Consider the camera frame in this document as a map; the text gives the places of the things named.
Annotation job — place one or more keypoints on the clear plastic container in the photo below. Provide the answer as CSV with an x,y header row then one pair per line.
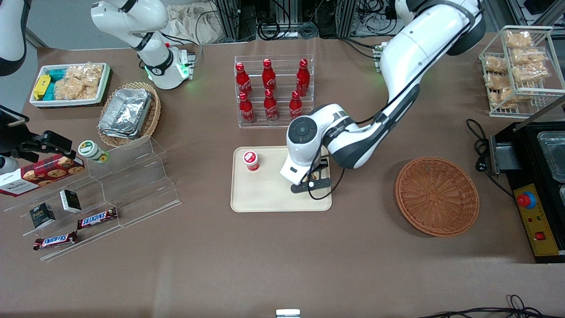
x,y
554,157

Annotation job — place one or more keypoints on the silver foil packet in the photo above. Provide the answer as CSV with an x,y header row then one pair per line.
x,y
126,112

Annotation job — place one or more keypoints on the beige plastic tray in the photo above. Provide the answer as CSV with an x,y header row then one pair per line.
x,y
273,190

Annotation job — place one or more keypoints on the red tartan cookie box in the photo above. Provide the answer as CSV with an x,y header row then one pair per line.
x,y
44,174

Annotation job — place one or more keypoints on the red Coca-Cola bottle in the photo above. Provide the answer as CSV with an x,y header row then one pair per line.
x,y
246,109
295,107
303,77
268,76
270,106
242,78

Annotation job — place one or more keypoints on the clear acrylic stepped stand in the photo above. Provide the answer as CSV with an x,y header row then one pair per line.
x,y
141,190
95,196

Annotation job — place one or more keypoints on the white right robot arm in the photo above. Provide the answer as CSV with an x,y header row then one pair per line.
x,y
132,17

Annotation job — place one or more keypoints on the clear acrylic bottle rack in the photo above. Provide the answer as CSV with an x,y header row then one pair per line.
x,y
282,124

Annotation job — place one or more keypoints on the grey metal bar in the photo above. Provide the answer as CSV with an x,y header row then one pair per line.
x,y
540,114

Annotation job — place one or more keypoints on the round brown wicker basket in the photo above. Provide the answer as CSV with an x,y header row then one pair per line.
x,y
437,196

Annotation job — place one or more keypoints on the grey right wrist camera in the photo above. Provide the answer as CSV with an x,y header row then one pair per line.
x,y
6,165

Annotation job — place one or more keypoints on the clear bag of crackers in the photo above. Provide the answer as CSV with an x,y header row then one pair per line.
x,y
86,75
73,92

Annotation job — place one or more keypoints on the white plastic bin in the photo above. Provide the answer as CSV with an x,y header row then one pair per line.
x,y
103,77

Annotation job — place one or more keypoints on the black appliance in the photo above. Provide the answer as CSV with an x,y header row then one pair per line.
x,y
529,154

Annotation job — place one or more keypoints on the clear bag of fried snacks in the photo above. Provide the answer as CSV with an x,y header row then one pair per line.
x,y
529,56
529,74
518,39
496,64
503,98
494,81

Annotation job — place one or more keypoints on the yellow control panel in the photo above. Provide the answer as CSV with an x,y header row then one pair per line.
x,y
536,221

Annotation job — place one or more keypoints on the green and white yogurt bottle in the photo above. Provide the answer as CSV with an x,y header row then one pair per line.
x,y
90,150

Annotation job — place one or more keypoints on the black box with white label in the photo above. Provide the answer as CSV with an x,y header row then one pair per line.
x,y
70,201

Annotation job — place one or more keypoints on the aluminium equipment frame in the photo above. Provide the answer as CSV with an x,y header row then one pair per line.
x,y
227,20

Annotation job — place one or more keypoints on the crumpled beige cloth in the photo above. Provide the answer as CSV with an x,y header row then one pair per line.
x,y
194,24

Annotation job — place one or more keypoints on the yellow snack packet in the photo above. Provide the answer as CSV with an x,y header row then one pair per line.
x,y
42,86

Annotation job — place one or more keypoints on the small white box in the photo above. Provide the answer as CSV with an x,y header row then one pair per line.
x,y
288,314

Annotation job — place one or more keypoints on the teal snack packet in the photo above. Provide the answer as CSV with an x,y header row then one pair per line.
x,y
56,74
50,92

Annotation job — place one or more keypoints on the red emergency stop button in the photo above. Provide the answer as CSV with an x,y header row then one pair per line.
x,y
526,200

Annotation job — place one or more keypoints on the oval light wicker basket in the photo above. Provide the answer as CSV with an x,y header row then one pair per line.
x,y
154,110

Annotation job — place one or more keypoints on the black box with gold print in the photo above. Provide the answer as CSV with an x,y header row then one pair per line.
x,y
42,216

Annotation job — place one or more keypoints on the grey metal chute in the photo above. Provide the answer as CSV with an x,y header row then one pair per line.
x,y
505,154

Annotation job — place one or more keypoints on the Snickers chocolate bar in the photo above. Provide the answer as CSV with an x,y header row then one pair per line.
x,y
55,240
97,218

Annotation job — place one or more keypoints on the red cup with white lid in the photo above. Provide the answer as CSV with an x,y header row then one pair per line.
x,y
250,160

